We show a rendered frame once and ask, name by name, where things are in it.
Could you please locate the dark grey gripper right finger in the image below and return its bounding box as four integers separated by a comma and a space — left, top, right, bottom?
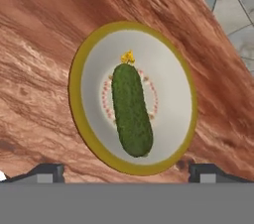
189, 164, 254, 184

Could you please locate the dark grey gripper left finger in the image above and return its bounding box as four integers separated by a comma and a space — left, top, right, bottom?
5, 164, 65, 184

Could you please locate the green cucumber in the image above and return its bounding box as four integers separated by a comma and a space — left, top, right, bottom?
110, 50, 154, 159

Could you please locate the white bowl with yellow rim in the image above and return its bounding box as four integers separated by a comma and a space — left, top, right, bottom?
67, 20, 198, 176

